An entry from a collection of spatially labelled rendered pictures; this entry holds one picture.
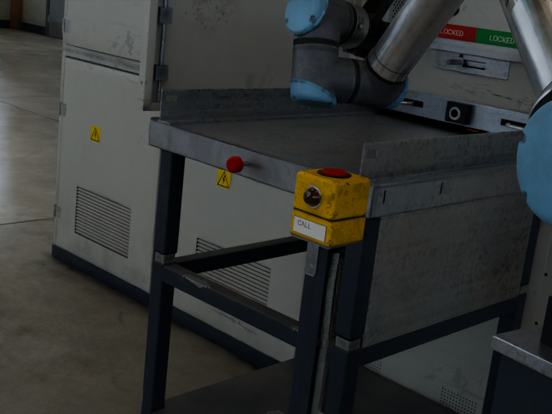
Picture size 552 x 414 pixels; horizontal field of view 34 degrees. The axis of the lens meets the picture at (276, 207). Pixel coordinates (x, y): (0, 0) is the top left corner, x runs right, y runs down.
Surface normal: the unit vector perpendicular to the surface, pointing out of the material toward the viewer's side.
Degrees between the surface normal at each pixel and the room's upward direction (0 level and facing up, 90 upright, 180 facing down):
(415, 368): 90
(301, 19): 75
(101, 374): 0
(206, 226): 90
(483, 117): 90
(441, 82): 90
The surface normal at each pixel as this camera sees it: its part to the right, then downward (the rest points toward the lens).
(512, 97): -0.70, 0.11
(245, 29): 0.59, 0.26
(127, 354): 0.11, -0.96
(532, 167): -0.89, 0.00
